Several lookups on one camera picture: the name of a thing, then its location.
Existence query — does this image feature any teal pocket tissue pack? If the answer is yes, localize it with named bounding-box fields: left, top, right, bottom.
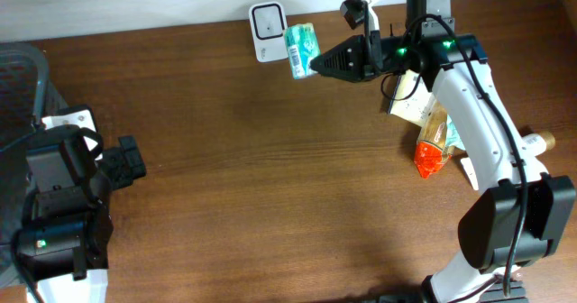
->
left=283, top=23, right=320, bottom=79

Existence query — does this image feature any orange spaghetti packet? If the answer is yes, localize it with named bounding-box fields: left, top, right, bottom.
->
left=414, top=101, right=454, bottom=179

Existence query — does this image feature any white barcode scanner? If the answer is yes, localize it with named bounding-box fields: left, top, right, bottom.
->
left=248, top=2, right=288, bottom=63

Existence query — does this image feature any black aluminium arm base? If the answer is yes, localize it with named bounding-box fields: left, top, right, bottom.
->
left=360, top=279, right=530, bottom=303

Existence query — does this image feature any white floral cream tube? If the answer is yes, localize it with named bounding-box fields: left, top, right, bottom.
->
left=460, top=131, right=556, bottom=190

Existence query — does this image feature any white blue noodle bag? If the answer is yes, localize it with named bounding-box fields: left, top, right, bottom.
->
left=388, top=70, right=435, bottom=127

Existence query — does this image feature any teal wet wipes pack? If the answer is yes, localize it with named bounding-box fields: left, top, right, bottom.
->
left=445, top=116, right=465, bottom=151

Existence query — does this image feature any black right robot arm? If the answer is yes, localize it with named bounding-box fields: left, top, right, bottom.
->
left=311, top=0, right=576, bottom=302

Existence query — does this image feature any grey plastic mesh basket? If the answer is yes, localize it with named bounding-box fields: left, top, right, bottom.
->
left=1, top=43, right=66, bottom=289

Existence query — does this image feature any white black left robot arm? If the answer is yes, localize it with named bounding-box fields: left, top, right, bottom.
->
left=1, top=125, right=146, bottom=302

